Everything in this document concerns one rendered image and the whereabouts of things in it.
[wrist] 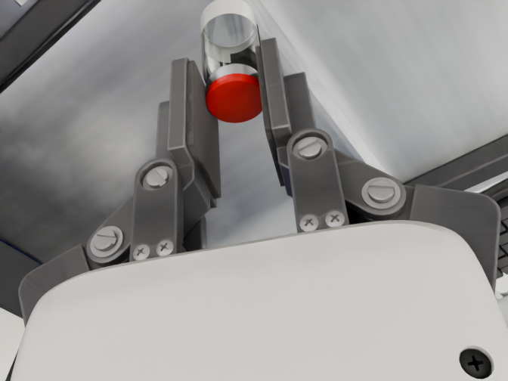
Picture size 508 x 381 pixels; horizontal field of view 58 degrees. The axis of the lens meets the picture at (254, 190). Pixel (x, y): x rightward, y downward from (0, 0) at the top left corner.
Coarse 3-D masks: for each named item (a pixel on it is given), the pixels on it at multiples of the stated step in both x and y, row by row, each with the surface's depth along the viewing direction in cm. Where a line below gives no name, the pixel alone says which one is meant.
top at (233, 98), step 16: (224, 80) 15; (240, 80) 15; (256, 80) 15; (208, 96) 15; (224, 96) 15; (240, 96) 15; (256, 96) 15; (224, 112) 16; (240, 112) 16; (256, 112) 16
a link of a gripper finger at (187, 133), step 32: (192, 64) 15; (192, 96) 14; (160, 128) 14; (192, 128) 13; (192, 160) 13; (192, 192) 13; (128, 224) 12; (192, 224) 14; (96, 256) 12; (128, 256) 12
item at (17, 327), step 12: (0, 312) 33; (0, 324) 33; (12, 324) 34; (0, 336) 33; (12, 336) 33; (0, 348) 32; (12, 348) 33; (0, 360) 32; (12, 360) 32; (0, 372) 31
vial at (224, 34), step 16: (224, 0) 17; (240, 0) 17; (208, 16) 17; (224, 16) 16; (240, 16) 16; (208, 32) 16; (224, 32) 16; (240, 32) 16; (256, 32) 17; (208, 48) 16; (224, 48) 15; (240, 48) 15; (208, 64) 16; (224, 64) 15; (240, 64) 15; (256, 64) 16; (208, 80) 15
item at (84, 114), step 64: (128, 0) 29; (192, 0) 29; (256, 0) 28; (64, 64) 32; (128, 64) 32; (0, 128) 36; (64, 128) 36; (128, 128) 36; (256, 128) 36; (320, 128) 35; (0, 192) 40; (64, 192) 40; (128, 192) 40; (256, 192) 40
